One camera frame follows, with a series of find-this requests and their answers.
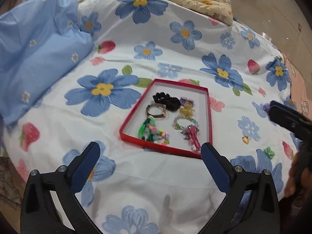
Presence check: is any green bow hair tie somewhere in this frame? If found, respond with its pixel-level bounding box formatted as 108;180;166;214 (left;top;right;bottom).
263;146;276;159

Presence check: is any pink snap hair clip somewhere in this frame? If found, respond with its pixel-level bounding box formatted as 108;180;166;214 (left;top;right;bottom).
186;125;200;152

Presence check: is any silver rhinestone chain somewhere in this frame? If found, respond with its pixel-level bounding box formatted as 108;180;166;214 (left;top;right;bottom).
180;124;200;141

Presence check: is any yellow claw clip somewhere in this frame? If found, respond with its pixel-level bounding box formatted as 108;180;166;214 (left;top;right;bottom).
179;102;195;117

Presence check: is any pastel bead bracelet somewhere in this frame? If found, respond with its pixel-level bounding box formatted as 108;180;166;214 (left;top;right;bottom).
173;115;198;131

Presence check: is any purple bow hair tie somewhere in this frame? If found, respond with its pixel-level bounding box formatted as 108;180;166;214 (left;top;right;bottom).
179;97;195;108

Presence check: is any colourful bead bracelet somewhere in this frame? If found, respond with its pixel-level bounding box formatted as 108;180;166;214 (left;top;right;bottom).
147;125;171;145

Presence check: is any green leaf hair clip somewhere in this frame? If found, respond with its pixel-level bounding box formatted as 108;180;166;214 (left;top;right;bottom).
137;116;155;141

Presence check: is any black velvet scrunchie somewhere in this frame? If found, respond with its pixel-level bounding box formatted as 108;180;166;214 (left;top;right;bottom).
153;92;181;112

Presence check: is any person's right hand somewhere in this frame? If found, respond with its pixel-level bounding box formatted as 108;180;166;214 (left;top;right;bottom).
283;152;312;200

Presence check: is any pink blanket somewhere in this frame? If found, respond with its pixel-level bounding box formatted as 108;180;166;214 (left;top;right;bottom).
282;53;311;119

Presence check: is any purple flower hair clip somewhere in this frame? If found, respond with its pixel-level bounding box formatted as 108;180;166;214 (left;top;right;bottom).
262;103;270;113

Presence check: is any small yellow charm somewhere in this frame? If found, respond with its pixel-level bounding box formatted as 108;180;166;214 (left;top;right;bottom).
242;135;250;144

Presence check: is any red shallow tray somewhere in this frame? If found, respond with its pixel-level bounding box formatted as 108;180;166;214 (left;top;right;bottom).
119;79;213;159

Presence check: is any cream patterned cushion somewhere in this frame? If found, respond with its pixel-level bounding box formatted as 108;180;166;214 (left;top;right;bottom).
168;0;233;26

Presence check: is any light blue pillow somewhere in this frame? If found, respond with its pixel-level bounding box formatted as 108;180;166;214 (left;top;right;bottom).
1;0;94;126

